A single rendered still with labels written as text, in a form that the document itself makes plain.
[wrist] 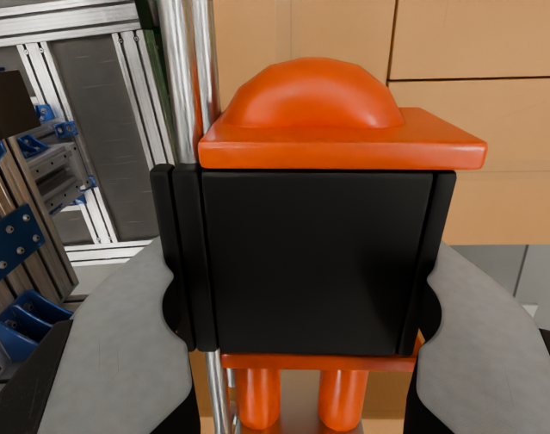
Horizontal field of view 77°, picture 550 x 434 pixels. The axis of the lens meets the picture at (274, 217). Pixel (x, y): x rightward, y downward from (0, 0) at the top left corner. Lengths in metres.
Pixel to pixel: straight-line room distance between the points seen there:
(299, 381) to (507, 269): 1.73
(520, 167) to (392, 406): 0.67
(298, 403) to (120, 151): 1.14
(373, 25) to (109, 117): 0.83
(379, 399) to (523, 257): 1.50
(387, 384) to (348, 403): 0.31
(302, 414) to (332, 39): 0.69
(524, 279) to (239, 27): 1.65
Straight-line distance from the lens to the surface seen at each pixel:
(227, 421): 0.18
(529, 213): 1.05
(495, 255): 1.83
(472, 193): 0.95
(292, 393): 0.20
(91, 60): 1.24
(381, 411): 0.46
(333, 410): 0.18
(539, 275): 2.00
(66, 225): 1.49
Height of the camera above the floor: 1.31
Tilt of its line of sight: 63 degrees down
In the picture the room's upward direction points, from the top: 177 degrees counter-clockwise
